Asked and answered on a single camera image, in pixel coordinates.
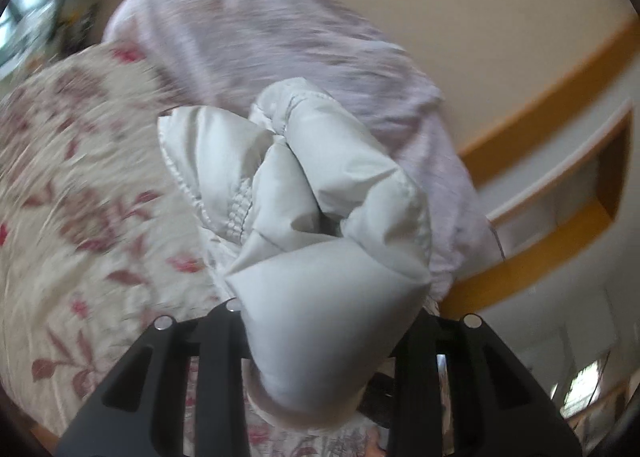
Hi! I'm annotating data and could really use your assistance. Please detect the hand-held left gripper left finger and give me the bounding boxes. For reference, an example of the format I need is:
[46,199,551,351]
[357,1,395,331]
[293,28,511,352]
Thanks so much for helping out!
[55,299,253,457]

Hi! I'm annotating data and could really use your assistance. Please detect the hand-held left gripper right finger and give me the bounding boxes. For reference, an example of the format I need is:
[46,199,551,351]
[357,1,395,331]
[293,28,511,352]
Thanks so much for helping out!
[387,312,584,457]

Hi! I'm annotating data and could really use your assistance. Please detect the white puffer jacket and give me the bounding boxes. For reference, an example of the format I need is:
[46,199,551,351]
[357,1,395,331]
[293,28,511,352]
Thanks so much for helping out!
[157,78,436,430]

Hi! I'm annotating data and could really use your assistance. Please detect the floral bed sheet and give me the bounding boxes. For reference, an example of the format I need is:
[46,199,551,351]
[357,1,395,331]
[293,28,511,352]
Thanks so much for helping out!
[0,39,401,457]

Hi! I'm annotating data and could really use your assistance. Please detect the lilac duvet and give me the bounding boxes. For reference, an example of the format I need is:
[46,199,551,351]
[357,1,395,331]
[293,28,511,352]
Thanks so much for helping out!
[102,0,506,283]

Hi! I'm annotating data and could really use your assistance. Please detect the window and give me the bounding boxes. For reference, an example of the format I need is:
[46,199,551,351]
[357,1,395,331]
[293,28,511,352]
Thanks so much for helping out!
[0,0,96,75]

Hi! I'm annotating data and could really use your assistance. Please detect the wooden wardrobe frame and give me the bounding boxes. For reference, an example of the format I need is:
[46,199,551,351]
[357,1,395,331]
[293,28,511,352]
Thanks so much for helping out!
[440,17,640,319]

